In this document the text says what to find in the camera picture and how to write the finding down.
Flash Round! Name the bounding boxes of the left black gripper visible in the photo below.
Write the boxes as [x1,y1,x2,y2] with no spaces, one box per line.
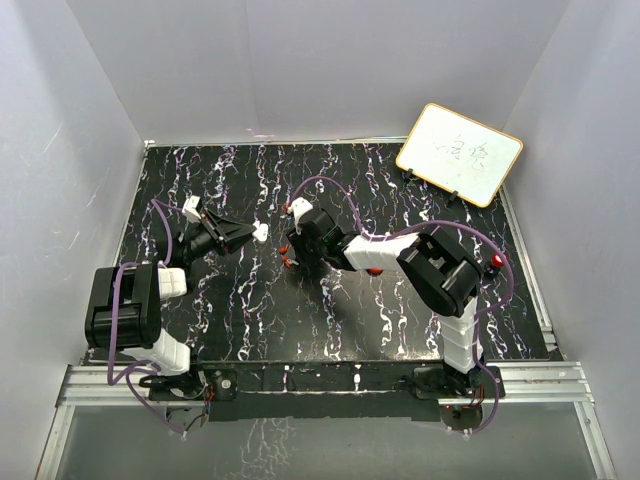
[180,211,257,264]

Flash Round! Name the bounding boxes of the white earbud charging case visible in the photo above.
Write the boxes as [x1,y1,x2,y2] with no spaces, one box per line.
[252,220,269,244]

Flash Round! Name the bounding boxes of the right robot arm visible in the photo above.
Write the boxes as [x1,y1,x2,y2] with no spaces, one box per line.
[287,198,504,397]

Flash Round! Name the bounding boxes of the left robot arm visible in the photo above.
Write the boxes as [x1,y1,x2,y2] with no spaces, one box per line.
[84,207,269,399]

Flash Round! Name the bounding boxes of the small whiteboard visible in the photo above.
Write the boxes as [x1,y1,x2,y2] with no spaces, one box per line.
[396,103,524,208]

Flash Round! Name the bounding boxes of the red emergency stop button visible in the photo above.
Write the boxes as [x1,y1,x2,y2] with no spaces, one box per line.
[485,253,504,273]

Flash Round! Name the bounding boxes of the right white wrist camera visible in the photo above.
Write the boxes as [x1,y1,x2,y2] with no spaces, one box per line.
[286,197,313,235]

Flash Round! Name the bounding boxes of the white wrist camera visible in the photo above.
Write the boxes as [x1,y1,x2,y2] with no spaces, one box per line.
[181,195,202,223]
[286,197,313,235]

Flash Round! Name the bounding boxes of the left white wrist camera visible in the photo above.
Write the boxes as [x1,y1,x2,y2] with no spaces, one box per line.
[181,195,202,223]

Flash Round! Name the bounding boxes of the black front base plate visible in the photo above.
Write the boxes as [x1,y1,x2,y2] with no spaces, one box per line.
[149,359,506,424]

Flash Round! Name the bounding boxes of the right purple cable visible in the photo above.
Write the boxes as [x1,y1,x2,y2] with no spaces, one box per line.
[289,175,516,434]

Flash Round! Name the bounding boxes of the aluminium frame rail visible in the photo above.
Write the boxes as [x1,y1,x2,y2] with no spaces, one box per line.
[37,361,616,479]

